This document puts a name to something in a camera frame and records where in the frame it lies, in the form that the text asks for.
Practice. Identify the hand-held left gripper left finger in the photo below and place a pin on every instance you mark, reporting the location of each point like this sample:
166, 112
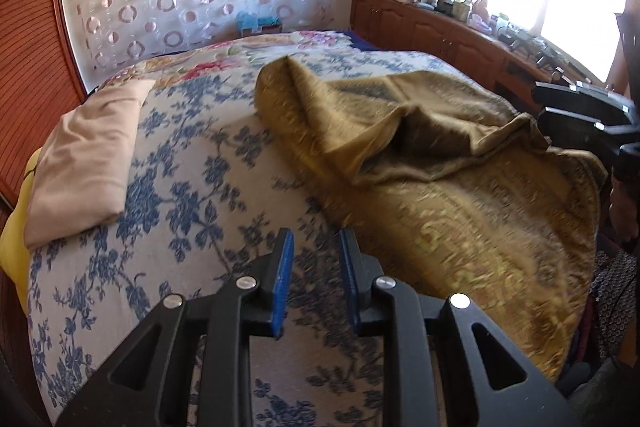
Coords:
280, 287

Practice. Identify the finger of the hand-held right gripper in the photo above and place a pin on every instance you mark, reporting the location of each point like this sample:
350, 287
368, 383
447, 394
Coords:
575, 96
580, 121

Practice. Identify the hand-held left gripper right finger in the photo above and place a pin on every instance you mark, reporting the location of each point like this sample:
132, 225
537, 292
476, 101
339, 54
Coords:
350, 287

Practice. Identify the golden patterned cloth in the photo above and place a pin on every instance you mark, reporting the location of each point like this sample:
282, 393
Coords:
450, 217

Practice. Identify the person's right hand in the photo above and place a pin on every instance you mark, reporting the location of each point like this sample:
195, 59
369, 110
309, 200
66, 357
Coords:
622, 212

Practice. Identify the clutter of small cabinet-top things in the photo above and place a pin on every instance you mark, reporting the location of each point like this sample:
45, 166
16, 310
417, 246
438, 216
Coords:
500, 27

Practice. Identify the blue floral bedsheet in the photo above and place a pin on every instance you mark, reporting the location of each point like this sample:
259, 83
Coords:
175, 207

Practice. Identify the long wooden cabinet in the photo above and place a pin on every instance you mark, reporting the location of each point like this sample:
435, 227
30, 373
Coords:
425, 32

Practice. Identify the person's dark patterned clothing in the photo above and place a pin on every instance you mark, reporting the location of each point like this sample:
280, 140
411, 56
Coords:
617, 307

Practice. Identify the navy blue sheet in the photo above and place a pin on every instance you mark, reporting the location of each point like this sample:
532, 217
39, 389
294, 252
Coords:
359, 41

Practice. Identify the folded pink cloth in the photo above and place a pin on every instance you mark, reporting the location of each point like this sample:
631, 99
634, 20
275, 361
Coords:
85, 167

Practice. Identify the pink floral quilt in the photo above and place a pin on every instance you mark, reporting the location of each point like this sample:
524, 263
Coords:
225, 57

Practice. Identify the light blue bag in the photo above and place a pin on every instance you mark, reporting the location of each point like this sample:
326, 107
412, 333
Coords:
257, 24

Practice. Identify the yellow plush pillow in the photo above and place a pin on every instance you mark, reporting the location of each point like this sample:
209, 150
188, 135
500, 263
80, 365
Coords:
15, 247

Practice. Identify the wooden headboard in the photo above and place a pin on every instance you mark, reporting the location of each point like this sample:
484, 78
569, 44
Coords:
30, 57

